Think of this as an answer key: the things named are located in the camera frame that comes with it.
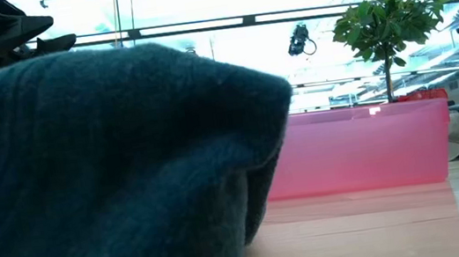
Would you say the blue denim cap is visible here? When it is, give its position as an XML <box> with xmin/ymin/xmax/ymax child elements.
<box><xmin>0</xmin><ymin>22</ymin><xmax>315</xmax><ymax>257</ymax></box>

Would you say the green leafy potted tree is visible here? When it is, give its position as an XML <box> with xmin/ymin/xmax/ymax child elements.
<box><xmin>326</xmin><ymin>0</ymin><xmax>459</xmax><ymax>110</ymax></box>

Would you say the red crate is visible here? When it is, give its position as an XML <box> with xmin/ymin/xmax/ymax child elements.
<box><xmin>396</xmin><ymin>87</ymin><xmax>448</xmax><ymax>106</ymax></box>

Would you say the pink translucent plastic bin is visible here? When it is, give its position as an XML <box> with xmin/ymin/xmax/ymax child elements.
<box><xmin>256</xmin><ymin>93</ymin><xmax>459</xmax><ymax>207</ymax></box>

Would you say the black overhead camera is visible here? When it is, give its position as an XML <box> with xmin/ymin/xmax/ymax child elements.
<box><xmin>285</xmin><ymin>22</ymin><xmax>318</xmax><ymax>58</ymax></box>

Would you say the black overhead frame beam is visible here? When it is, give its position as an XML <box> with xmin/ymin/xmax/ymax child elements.
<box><xmin>25</xmin><ymin>0</ymin><xmax>360</xmax><ymax>57</ymax></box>

